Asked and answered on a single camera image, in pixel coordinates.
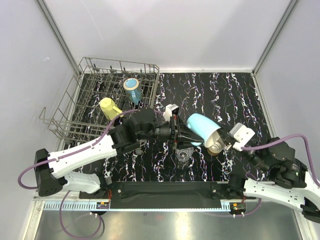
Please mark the white slotted cable duct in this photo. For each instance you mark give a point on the white slotted cable duct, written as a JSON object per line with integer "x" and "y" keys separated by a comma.
{"x": 93, "y": 206}

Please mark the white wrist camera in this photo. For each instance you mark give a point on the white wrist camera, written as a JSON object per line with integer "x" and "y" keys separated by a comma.
{"x": 242, "y": 135}
{"x": 170, "y": 110}

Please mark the clear glass cup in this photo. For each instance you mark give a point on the clear glass cup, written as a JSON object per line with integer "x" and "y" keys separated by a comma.
{"x": 183, "y": 155}

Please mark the black marble pattern mat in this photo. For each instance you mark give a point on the black marble pattern mat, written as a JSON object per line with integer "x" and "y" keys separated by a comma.
{"x": 227, "y": 98}

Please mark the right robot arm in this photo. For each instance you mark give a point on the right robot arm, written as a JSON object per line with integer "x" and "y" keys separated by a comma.
{"x": 289, "y": 182}

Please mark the brown metal cup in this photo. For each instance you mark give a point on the brown metal cup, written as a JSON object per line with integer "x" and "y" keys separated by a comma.
{"x": 216, "y": 148}

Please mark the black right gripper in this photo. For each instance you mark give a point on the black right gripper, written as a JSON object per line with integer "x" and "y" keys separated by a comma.
{"x": 226, "y": 138}

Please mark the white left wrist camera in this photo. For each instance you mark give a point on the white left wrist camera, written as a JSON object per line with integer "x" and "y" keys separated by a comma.
{"x": 170, "y": 110}

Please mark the grey wire dish rack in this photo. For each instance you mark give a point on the grey wire dish rack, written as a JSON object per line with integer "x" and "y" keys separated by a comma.
{"x": 78, "y": 117}

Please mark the paper cup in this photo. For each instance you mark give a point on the paper cup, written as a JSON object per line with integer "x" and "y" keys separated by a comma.
{"x": 109, "y": 108}

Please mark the blue butterfly mug orange inside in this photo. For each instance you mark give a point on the blue butterfly mug orange inside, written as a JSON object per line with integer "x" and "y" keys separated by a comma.
{"x": 132, "y": 87}

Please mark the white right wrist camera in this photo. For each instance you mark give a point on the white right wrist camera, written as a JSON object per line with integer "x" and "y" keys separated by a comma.
{"x": 242, "y": 135}

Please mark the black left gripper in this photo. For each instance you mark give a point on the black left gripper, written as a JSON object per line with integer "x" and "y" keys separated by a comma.
{"x": 179, "y": 128}

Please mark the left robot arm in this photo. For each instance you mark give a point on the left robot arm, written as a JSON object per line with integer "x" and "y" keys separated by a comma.
{"x": 54, "y": 171}

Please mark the blue mug cream inside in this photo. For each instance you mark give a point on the blue mug cream inside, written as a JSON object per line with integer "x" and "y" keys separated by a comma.
{"x": 204, "y": 127}

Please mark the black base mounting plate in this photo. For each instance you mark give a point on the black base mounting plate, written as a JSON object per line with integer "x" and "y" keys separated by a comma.
{"x": 165, "y": 195}

